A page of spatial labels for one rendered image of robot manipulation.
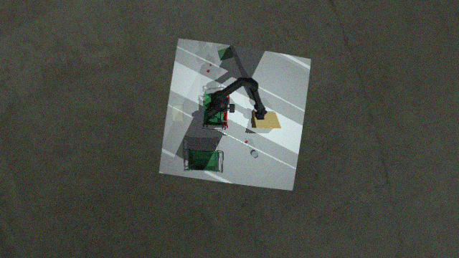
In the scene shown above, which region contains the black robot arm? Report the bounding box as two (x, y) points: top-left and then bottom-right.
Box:
(206, 77), (267, 120)

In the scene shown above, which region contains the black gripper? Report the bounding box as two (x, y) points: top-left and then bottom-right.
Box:
(218, 104), (235, 113)

